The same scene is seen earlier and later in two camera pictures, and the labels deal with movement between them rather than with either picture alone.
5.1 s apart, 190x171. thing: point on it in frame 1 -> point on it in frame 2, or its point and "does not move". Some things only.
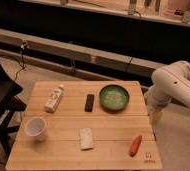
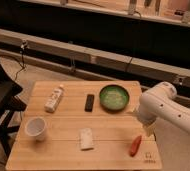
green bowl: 114,98 does not move
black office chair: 3,101 does not move
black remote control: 88,107 does not move
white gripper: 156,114 -> 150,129
